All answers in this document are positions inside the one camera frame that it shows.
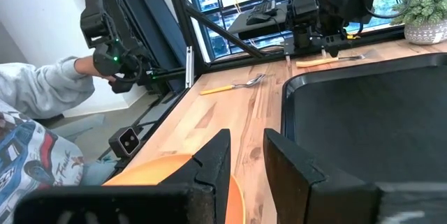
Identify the black computer mouse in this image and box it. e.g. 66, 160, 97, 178
245, 13, 272, 27

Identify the black keyboard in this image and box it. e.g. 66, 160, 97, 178
250, 0, 279, 17

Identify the fork with yellow handle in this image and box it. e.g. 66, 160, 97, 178
295, 52, 368, 68

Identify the black camera box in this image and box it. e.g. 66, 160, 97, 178
108, 126, 141, 159

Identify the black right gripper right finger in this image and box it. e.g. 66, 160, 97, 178
263, 128, 382, 224

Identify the person's hand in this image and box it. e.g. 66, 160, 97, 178
74, 55, 117, 82

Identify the spoon with yellow handle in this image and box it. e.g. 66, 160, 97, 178
199, 73, 268, 96

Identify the green plant in white pot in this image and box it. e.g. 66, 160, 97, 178
390, 0, 447, 46

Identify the orange round plate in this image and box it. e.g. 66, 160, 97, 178
102, 153, 247, 224

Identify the silver metal bracket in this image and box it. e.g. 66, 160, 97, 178
184, 45, 195, 89

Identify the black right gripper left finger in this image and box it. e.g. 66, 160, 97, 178
13, 128, 232, 224

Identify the black rectangular tray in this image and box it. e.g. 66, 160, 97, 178
280, 52, 447, 185

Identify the grey desk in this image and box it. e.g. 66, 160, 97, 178
226, 3, 293, 41

